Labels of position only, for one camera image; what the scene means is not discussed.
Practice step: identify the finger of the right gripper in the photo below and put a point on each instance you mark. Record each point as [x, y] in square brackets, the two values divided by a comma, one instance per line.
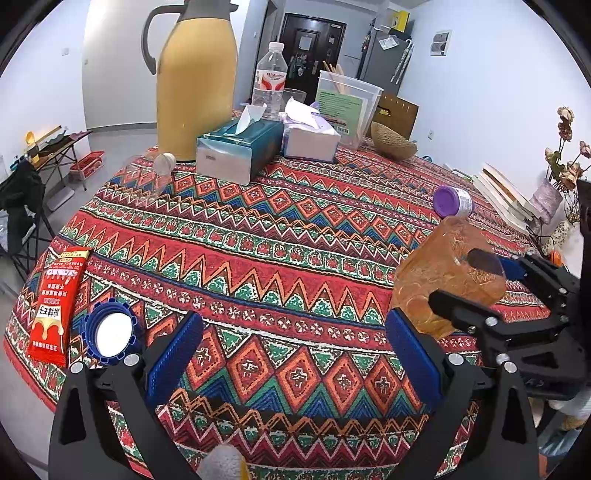
[497, 265]
[464, 314]

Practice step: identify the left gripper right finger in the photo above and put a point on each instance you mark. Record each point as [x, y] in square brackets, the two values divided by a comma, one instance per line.
[503, 444]

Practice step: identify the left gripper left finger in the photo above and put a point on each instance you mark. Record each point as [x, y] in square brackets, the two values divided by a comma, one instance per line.
[84, 443]

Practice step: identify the clear orange plastic cup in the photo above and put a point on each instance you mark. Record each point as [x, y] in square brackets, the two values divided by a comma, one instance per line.
[441, 263]

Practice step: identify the white gloved left hand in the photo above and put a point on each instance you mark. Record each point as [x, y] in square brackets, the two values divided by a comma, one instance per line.
[224, 462]

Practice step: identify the stack of books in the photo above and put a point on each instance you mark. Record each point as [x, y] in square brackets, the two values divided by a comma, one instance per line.
[507, 200]

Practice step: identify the dried flower bouquet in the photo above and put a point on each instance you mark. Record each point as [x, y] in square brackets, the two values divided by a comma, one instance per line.
[559, 188]

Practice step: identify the purple pill bottle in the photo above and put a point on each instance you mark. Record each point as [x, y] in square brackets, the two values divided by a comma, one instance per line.
[452, 201]

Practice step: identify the blue bottle cap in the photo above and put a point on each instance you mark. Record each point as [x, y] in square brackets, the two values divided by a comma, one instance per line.
[111, 331]

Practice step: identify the half melon shell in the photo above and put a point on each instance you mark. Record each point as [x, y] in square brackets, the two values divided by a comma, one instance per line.
[390, 143]

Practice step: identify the red snack packet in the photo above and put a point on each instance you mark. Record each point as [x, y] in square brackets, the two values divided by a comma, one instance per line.
[49, 335]

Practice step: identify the colourful patterned tablecloth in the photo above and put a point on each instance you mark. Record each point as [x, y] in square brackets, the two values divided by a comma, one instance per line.
[293, 275]

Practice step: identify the clear plastic container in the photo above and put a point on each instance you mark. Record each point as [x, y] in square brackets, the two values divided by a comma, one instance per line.
[348, 104]

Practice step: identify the purple tissue pack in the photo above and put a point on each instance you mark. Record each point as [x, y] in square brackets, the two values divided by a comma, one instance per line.
[306, 134]

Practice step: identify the grey refrigerator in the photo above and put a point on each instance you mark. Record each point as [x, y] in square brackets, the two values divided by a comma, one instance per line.
[385, 59]

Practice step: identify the black folding chair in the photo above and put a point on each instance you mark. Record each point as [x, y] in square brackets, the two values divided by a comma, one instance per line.
[24, 223]

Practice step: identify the clear empty bottle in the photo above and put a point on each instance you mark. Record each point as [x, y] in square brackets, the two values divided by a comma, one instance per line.
[148, 176]

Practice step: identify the red basket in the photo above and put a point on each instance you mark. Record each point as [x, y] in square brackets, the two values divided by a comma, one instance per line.
[87, 166]

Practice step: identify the teal tissue box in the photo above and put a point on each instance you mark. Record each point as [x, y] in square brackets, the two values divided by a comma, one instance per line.
[237, 151]

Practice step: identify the small folding table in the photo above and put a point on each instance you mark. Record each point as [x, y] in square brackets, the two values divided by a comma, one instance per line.
[54, 153]

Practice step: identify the dark entrance door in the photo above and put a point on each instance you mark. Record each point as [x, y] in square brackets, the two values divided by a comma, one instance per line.
[309, 44]

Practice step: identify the clear water bottle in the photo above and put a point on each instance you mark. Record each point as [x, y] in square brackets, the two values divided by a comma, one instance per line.
[269, 81]

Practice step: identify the yellow thermos jug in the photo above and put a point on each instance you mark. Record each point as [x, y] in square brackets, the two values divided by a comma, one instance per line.
[195, 74]

